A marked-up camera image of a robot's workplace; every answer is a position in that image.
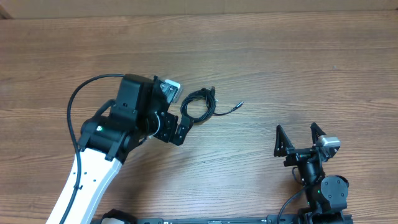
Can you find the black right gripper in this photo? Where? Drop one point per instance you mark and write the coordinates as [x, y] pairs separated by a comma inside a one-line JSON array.
[[302, 154]]

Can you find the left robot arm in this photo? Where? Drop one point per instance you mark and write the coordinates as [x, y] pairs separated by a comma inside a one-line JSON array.
[[139, 112]]

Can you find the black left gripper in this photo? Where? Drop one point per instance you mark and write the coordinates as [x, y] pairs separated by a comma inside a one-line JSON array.
[[170, 126]]

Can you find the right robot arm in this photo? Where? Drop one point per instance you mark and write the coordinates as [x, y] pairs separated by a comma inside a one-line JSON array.
[[326, 195]]

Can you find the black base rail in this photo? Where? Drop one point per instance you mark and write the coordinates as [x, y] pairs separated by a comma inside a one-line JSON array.
[[117, 216]]

